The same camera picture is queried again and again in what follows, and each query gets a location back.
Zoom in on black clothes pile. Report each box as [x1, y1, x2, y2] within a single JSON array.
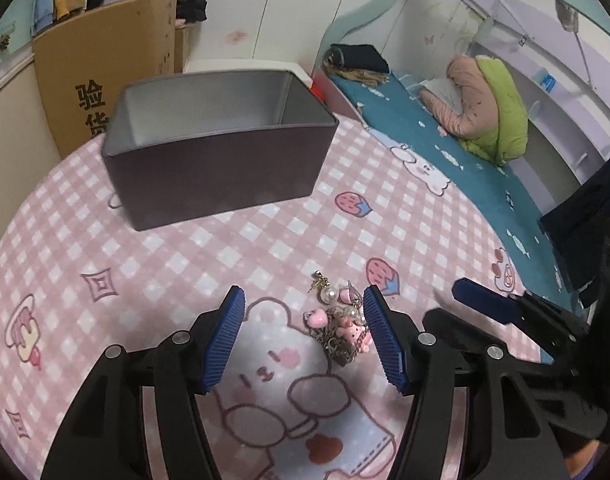
[[175, 0, 208, 25]]

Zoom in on pink charm keychain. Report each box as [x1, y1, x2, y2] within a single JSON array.
[[305, 305, 373, 366]]

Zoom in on pink checked cartoon tablecloth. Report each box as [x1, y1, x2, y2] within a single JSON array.
[[0, 125, 558, 480]]

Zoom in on grey clip lamp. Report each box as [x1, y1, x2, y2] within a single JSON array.
[[555, 0, 580, 33]]

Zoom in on white pillow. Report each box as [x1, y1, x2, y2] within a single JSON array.
[[419, 77, 466, 111]]

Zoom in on grey metal tin box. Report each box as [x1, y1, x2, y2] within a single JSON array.
[[101, 70, 340, 232]]

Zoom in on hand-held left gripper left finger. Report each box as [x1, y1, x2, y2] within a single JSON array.
[[40, 285, 246, 480]]

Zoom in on small cardboard box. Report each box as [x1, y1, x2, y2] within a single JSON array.
[[174, 22, 196, 73]]

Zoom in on pink quilt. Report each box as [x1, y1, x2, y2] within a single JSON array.
[[419, 55, 500, 136]]

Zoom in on white board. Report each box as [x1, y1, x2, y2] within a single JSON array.
[[184, 57, 316, 81]]

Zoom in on red storage bench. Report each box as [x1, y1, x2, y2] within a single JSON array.
[[310, 67, 336, 108]]

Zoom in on tall cardboard box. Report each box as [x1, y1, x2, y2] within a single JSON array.
[[31, 0, 180, 158]]

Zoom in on teal printed bed sheet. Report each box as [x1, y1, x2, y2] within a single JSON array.
[[327, 70, 580, 306]]

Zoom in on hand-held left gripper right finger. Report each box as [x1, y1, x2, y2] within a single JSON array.
[[362, 284, 570, 480]]

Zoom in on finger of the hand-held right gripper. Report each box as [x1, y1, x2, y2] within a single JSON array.
[[452, 277, 590, 342], [422, 307, 490, 358]]

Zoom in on teal bunk bed frame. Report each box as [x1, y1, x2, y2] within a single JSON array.
[[315, 0, 610, 201]]

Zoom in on white low cabinet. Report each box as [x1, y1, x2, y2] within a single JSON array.
[[0, 55, 66, 271]]

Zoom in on gold pearl earring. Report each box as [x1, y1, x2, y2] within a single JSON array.
[[311, 270, 336, 305]]

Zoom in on pink bead pearl earring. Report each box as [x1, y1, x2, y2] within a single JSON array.
[[336, 280, 364, 321]]

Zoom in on tan fringed scarf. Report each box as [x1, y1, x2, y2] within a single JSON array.
[[325, 62, 390, 86]]

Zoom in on person's dark blue clothing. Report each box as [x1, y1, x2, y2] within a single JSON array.
[[540, 147, 610, 306]]

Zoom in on dark folded clothes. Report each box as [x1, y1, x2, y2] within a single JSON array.
[[330, 44, 390, 75]]

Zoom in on teal drawer cabinet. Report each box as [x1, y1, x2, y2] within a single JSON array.
[[0, 10, 36, 76]]

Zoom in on green quilt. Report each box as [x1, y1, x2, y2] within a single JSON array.
[[460, 56, 530, 166]]

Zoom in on white wardrobe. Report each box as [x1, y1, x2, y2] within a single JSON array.
[[105, 0, 400, 73]]

